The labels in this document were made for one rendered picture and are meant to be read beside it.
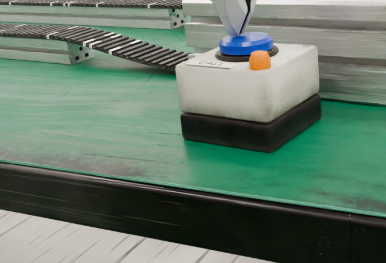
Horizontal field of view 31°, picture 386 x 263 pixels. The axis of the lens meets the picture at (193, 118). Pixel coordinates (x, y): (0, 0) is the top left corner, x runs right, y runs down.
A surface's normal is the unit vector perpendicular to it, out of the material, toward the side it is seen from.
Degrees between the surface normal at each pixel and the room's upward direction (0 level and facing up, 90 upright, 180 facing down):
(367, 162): 0
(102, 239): 0
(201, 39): 90
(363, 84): 90
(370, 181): 0
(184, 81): 90
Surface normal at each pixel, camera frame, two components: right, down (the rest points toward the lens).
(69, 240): -0.11, -0.94
